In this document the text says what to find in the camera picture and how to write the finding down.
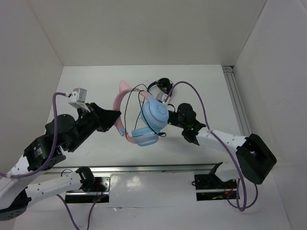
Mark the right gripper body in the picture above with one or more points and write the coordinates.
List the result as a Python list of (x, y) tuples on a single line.
[(173, 120)]

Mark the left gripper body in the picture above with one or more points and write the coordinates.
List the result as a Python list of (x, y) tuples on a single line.
[(87, 124)]

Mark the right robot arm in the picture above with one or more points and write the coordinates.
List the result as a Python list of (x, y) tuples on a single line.
[(252, 156)]

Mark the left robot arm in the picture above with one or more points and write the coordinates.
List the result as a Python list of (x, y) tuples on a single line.
[(64, 133)]

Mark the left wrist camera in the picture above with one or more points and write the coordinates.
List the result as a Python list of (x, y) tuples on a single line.
[(77, 99)]

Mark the front aluminium rail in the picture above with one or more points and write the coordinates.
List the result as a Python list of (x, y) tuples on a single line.
[(155, 168)]

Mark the aluminium rail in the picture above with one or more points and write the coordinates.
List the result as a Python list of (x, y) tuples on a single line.
[(155, 168), (236, 99)]

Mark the right side aluminium rail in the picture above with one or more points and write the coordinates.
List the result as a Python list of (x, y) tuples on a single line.
[(236, 99)]

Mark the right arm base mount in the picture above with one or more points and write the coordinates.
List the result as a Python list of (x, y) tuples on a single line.
[(209, 187)]

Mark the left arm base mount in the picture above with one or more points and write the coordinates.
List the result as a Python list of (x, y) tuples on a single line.
[(99, 192)]

